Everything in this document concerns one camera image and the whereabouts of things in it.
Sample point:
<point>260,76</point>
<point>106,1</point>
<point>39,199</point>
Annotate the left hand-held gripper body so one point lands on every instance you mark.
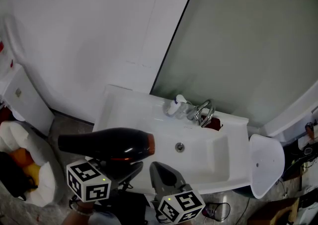
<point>88,181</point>

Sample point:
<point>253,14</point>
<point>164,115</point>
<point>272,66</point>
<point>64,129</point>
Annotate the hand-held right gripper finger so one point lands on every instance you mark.
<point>172,175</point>
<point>156,176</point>

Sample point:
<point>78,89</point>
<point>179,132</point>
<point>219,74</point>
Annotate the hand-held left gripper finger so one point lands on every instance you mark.
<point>133,170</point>

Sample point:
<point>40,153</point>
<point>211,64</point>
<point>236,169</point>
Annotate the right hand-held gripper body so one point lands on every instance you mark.
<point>181,204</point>

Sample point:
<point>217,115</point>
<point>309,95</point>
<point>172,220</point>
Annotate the person's left forearm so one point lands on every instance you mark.
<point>78,219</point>

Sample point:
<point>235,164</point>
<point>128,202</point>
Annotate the metal sink drain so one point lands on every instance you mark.
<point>179,147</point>

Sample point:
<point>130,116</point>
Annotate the white sink counter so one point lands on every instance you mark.
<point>139,117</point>

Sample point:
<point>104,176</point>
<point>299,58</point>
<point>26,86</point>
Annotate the white lined bin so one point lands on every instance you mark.
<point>47,176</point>

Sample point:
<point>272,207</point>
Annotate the orange yellow item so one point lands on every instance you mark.
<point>27,167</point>

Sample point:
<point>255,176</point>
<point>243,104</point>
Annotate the clear glass cup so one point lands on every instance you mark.
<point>185,111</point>

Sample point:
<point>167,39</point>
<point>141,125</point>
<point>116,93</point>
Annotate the dark red cloth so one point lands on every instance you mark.
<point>214,123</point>

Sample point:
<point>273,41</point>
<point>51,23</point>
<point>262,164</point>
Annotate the white pump bottle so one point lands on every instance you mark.
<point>174,106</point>

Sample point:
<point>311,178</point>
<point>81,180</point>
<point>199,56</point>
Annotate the chrome faucet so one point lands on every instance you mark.
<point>205,113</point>

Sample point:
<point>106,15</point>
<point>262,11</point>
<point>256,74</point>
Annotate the small white wash basin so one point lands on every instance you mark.
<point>265,164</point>

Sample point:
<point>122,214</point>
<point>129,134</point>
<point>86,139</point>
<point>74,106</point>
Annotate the white cabinet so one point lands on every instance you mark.
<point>27,102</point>

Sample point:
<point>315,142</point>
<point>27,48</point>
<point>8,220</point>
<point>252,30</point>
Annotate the white bathtub rim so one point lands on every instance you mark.
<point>290,114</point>

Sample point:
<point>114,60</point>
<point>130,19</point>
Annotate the frosted glass panel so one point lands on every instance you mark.
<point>243,45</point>

